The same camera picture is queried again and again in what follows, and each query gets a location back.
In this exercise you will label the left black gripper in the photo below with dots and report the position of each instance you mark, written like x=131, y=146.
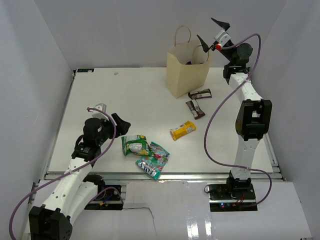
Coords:
x=122, y=126

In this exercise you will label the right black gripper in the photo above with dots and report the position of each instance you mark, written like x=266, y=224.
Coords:
x=224, y=25

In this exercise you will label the green snack packet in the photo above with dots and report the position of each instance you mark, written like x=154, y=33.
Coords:
x=135, y=144

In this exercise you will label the yellow snack bar wrapper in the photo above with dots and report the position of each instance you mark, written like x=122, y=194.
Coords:
x=182, y=130

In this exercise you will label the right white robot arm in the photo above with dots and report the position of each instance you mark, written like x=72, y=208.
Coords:
x=252, y=121

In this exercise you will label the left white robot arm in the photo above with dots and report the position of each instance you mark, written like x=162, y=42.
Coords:
x=54, y=219

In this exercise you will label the cream paper bag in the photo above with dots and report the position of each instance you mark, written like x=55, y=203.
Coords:
x=181, y=78

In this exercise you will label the teal Fox's candy bag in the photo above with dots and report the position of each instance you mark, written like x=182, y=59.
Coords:
x=153, y=164

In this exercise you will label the brown chocolate bar upper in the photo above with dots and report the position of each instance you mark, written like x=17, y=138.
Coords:
x=201, y=94

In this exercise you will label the brown chocolate bar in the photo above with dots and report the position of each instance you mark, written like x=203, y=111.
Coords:
x=195, y=109
x=201, y=94

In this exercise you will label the left blue corner label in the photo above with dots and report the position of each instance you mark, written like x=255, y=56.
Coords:
x=85, y=70

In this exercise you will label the brown chocolate bar lower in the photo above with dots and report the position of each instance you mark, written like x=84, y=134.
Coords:
x=195, y=109

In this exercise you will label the white paper sheet front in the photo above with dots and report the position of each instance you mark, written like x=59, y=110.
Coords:
x=181, y=211

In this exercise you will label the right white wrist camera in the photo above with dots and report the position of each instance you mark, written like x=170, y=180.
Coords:
x=221, y=39

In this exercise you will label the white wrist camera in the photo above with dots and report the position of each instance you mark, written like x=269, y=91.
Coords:
x=98, y=111
x=221, y=39

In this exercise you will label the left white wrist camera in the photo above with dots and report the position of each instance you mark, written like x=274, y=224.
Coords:
x=98, y=111

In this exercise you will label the aluminium table frame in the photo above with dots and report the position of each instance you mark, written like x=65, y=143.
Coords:
x=139, y=96

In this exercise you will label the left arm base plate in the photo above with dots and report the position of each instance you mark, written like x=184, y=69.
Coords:
x=109, y=200

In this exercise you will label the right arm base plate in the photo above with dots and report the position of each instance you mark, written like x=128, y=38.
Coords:
x=221, y=200

